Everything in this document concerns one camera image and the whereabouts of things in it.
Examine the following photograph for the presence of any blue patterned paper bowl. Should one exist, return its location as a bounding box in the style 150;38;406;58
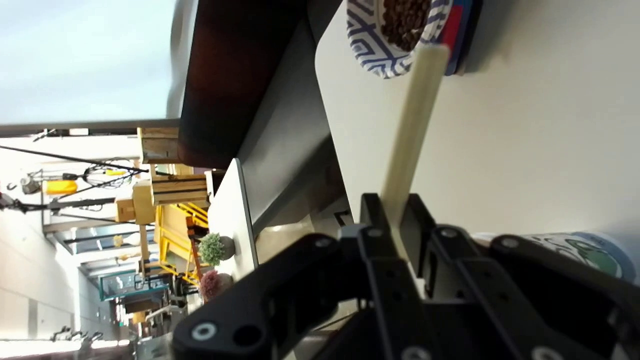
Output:
346;0;453;80

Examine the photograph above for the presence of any black bench seat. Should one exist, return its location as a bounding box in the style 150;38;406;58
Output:
177;0;341;227

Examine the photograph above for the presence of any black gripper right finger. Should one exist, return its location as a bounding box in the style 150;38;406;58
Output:
399;194;640;360

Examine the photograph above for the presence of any blue cookie package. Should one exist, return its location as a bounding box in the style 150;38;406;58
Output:
440;0;484;76

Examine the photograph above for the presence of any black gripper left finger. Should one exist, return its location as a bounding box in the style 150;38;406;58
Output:
170;194;428;360

